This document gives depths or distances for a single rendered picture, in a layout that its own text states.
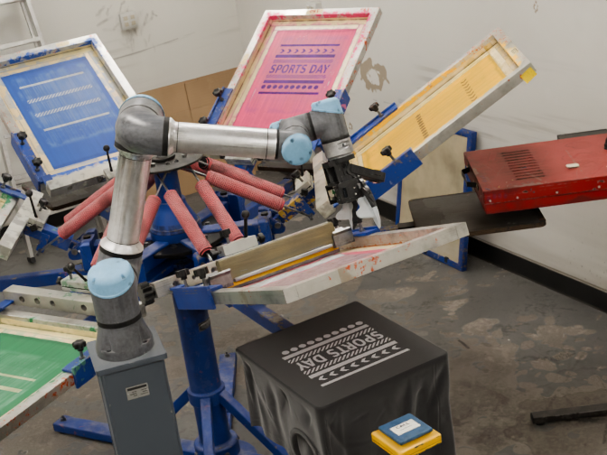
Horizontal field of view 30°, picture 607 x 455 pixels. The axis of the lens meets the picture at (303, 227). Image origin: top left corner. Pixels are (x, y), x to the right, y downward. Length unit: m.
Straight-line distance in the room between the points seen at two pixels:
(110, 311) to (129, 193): 0.31
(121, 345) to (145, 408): 0.19
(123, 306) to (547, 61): 2.96
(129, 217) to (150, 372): 0.41
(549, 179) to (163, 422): 1.72
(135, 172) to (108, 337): 0.43
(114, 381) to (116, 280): 0.27
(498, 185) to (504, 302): 1.71
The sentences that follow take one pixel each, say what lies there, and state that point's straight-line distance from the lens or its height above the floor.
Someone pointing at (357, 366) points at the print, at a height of 0.95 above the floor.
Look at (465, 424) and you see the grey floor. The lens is 4.73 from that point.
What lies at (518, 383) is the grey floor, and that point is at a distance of 4.99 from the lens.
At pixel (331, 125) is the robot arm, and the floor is 1.69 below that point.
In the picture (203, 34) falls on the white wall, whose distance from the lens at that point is 7.82.
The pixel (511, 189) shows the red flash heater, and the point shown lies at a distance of 4.01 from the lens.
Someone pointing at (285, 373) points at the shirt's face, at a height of 0.95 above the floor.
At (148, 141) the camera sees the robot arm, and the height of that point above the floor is 1.76.
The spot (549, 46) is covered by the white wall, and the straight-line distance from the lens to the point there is 5.33.
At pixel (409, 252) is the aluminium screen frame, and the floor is 1.32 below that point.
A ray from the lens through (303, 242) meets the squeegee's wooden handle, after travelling 3.52.
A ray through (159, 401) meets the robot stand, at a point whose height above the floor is 1.06.
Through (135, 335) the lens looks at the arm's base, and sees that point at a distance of 2.95.
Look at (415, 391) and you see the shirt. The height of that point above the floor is 0.87.
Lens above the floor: 2.51
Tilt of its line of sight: 21 degrees down
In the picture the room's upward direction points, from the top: 8 degrees counter-clockwise
